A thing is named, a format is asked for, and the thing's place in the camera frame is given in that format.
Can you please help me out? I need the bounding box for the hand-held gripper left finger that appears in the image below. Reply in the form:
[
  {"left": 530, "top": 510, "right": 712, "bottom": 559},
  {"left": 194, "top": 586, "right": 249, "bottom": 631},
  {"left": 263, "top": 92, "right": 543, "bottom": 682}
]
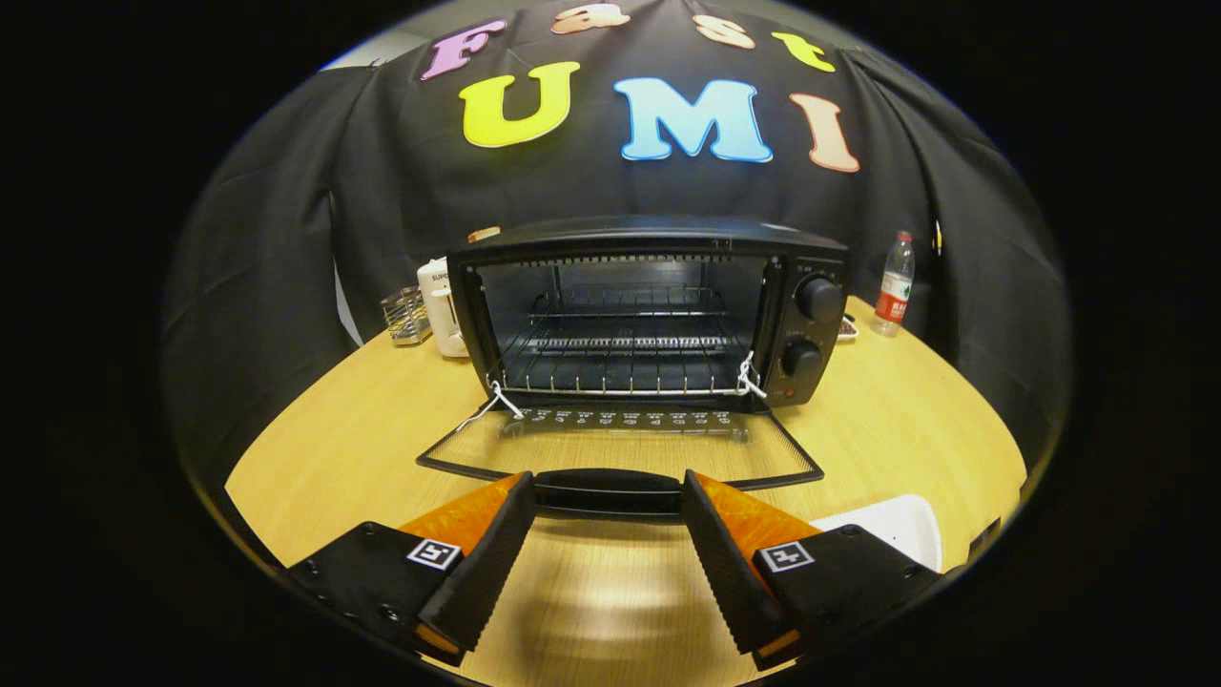
[{"left": 286, "top": 470, "right": 538, "bottom": 667}]

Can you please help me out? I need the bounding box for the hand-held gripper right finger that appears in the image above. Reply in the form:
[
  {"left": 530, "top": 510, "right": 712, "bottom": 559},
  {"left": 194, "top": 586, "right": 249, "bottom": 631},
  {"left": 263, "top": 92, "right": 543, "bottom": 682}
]
[{"left": 680, "top": 468, "right": 945, "bottom": 672}]

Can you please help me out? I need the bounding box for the white rectangular food tray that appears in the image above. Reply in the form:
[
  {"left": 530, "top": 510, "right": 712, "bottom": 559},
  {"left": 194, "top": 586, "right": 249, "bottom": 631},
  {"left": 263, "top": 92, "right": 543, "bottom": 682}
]
[{"left": 811, "top": 494, "right": 943, "bottom": 573}]

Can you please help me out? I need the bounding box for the black toaster oven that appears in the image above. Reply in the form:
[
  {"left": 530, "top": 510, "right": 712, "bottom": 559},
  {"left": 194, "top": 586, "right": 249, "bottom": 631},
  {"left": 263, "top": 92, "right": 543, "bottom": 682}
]
[{"left": 416, "top": 216, "right": 850, "bottom": 521}]

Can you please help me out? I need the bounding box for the white bread toaster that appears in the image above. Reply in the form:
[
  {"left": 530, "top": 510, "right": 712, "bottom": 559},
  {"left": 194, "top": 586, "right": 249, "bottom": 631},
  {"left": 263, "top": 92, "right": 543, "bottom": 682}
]
[{"left": 417, "top": 258, "right": 470, "bottom": 359}]

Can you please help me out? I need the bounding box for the clear water bottle red label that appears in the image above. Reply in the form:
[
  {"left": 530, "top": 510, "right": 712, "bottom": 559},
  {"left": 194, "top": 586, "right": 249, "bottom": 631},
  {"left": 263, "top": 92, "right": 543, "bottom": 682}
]
[{"left": 871, "top": 231, "right": 916, "bottom": 337}]

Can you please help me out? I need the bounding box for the black backdrop cloth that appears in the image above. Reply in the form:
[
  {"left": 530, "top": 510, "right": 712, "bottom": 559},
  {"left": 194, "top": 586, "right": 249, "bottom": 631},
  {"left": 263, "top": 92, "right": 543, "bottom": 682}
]
[{"left": 157, "top": 0, "right": 1074, "bottom": 478}]

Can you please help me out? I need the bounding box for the wire mesh basket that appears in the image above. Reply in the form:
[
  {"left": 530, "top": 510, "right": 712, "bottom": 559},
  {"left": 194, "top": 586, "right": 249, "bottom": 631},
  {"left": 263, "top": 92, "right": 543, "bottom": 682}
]
[{"left": 381, "top": 286, "right": 432, "bottom": 345}]

